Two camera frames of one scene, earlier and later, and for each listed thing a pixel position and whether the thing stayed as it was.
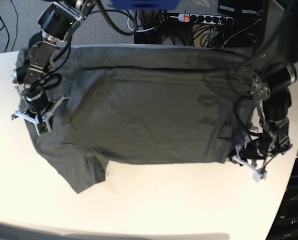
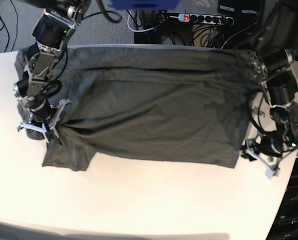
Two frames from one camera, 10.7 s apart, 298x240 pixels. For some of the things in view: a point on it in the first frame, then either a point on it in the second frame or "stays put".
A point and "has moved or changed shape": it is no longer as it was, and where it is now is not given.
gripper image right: (275, 141) → (277, 143)
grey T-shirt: (145, 104) has moved or changed shape
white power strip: (206, 19) stays put
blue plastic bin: (144, 5) stays put
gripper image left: (36, 103) → (40, 110)
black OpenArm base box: (291, 221) stays put
